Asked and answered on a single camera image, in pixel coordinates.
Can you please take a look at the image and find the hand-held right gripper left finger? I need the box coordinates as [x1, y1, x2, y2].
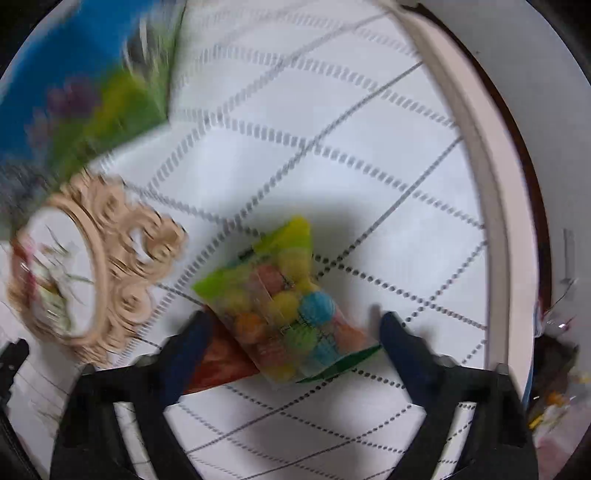
[50, 310, 214, 480]

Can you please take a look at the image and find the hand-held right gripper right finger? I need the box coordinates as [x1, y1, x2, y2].
[379, 311, 540, 480]

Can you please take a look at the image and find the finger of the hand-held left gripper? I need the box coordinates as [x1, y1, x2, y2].
[0, 338, 30, 409]

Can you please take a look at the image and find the colourful candy ball bag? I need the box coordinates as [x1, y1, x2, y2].
[193, 216, 383, 385]

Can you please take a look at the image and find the cardboard box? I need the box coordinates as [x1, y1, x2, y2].
[0, 0, 188, 241]

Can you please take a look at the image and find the small orange snack packet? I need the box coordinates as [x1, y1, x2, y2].
[182, 308, 260, 396]

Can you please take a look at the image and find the dark clutter pile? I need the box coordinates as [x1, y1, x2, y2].
[526, 300, 583, 444]

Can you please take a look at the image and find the white diamond-pattern blanket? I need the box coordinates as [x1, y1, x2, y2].
[0, 0, 525, 480]

